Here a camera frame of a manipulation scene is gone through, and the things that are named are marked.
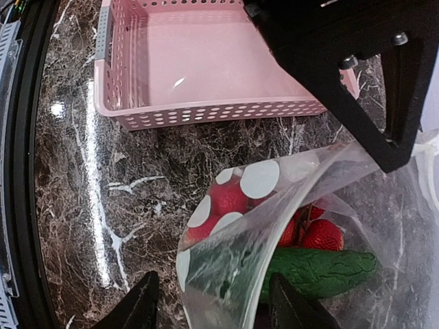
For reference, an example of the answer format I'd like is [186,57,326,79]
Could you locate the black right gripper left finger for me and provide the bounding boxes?
[93,271,160,329]

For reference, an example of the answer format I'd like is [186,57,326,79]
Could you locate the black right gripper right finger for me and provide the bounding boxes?
[268,273,340,329]

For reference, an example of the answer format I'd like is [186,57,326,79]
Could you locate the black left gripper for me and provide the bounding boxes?
[244,1,438,173]

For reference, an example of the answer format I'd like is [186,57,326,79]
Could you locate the green cucumber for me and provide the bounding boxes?
[259,247,378,303]

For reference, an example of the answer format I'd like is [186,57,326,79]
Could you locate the clear zip top bag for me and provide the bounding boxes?
[176,130,438,328]

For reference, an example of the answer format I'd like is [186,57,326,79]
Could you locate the pink perforated plastic basket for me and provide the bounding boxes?
[94,0,361,133]

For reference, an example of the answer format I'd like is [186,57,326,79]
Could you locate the white slotted cable duct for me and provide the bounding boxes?
[1,21,22,328]

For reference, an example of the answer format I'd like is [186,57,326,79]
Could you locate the black front rail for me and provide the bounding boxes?
[1,1,60,328]

